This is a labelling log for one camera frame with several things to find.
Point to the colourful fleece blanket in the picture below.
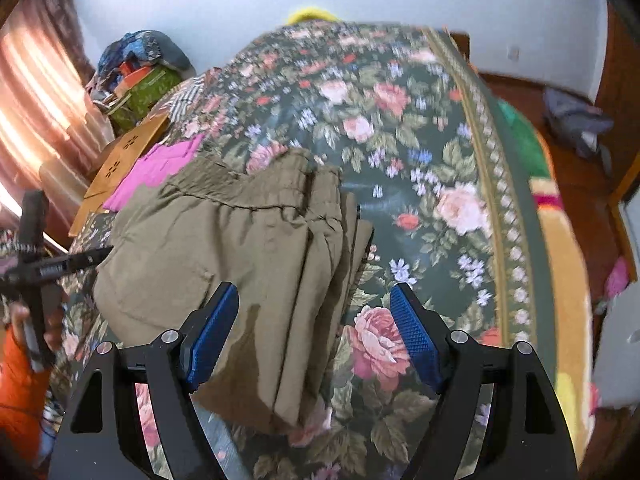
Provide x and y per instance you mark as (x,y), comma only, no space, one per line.
(555,260)

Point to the striped cloth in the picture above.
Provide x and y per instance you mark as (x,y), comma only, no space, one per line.
(185,97)

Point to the pink curtain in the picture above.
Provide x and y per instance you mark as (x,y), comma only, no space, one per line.
(35,110)

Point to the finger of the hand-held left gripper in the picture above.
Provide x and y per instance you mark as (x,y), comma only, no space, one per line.
(35,220)
(80,260)

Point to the yellow foam arc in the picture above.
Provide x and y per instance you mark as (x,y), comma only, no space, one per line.
(312,12)

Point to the pile of clothes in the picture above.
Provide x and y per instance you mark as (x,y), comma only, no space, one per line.
(135,45)

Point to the pink cloth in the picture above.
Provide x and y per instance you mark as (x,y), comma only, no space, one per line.
(160,165)

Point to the wooden lap desk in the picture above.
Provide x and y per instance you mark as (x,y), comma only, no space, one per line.
(125,155)

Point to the pink plastic item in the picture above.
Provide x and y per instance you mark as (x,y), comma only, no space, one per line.
(617,277)

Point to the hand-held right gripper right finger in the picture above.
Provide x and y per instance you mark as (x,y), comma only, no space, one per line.
(415,330)

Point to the white wall socket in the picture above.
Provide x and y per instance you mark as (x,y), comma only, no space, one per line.
(512,52)

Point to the dark floral blanket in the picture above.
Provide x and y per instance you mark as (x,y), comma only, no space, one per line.
(400,135)

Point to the green patterned storage bag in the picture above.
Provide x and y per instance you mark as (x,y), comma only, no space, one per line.
(150,95)

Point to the grey backpack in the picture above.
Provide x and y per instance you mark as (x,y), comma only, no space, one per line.
(575,120)

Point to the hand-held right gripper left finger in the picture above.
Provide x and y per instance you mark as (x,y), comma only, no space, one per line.
(210,340)

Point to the olive green pants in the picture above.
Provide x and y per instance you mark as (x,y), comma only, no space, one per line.
(260,260)

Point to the wooden bed footboard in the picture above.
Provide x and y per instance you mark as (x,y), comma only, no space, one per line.
(460,45)

